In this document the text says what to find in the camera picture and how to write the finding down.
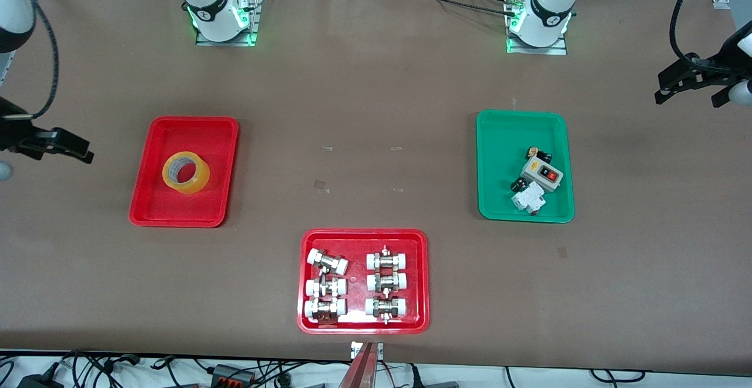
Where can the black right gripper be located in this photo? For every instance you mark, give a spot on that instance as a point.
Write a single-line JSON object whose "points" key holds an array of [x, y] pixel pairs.
{"points": [[13, 134]]}

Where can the reddish wooden beam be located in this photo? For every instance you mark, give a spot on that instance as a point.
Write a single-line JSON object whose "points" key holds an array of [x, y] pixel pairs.
{"points": [[359, 373]]}

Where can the red tray with pipe fittings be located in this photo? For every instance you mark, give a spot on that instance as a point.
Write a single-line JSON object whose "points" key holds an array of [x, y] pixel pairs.
{"points": [[358, 241]]}

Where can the small metal table bracket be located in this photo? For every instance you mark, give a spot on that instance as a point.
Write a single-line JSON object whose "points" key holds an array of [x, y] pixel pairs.
{"points": [[356, 350]]}

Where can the green plastic tray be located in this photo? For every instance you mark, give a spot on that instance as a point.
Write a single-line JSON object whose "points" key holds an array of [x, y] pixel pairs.
{"points": [[499, 170]]}

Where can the clear square tape patch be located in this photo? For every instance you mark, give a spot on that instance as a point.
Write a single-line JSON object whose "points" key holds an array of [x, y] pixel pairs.
{"points": [[320, 185]]}

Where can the black orange power box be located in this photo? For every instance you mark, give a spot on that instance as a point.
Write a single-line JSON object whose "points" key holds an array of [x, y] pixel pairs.
{"points": [[232, 374]]}

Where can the empty red plastic tray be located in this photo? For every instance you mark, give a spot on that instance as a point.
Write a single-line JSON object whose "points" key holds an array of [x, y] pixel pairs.
{"points": [[188, 211]]}

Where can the white circuit breaker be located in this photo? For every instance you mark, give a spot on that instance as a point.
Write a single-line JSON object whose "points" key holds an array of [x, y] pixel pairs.
{"points": [[527, 198]]}

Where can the black tan electrical connector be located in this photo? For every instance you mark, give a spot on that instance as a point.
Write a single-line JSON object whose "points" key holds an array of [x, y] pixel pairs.
{"points": [[537, 154]]}

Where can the grey push button switch box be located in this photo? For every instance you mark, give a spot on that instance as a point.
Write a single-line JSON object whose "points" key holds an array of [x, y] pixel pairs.
{"points": [[541, 174]]}

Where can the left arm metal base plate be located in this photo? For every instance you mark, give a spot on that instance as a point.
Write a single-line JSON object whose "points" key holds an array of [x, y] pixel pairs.
{"points": [[537, 52]]}

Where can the black power adapter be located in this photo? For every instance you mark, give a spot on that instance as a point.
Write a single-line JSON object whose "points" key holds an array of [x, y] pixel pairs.
{"points": [[38, 382]]}

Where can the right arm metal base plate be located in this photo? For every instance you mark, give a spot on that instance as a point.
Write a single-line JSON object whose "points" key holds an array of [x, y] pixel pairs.
{"points": [[223, 42]]}

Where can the yellow packing tape roll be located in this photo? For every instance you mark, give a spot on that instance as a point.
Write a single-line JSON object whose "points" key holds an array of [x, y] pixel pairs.
{"points": [[200, 185]]}

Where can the white metal pipe fitting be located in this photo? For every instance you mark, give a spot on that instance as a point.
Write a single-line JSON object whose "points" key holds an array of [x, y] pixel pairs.
{"points": [[386, 307], [325, 287], [386, 260], [325, 309], [327, 261], [386, 283]]}

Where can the small black knob component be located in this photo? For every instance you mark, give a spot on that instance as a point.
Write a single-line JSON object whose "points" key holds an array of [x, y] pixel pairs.
{"points": [[517, 185]]}

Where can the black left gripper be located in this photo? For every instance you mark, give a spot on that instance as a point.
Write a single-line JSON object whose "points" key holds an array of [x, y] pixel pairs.
{"points": [[718, 69]]}

